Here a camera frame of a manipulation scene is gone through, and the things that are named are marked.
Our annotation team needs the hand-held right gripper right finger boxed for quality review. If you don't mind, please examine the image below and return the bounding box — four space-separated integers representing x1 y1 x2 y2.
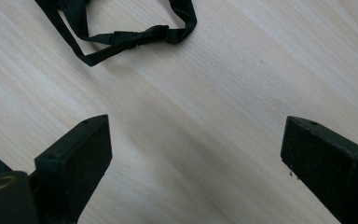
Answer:
280 115 358 224

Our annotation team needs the black strap with buckle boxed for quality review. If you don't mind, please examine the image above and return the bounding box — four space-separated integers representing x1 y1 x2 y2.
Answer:
34 0 198 68

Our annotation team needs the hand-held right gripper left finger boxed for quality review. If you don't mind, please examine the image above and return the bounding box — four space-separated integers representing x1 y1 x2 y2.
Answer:
33 114 113 224

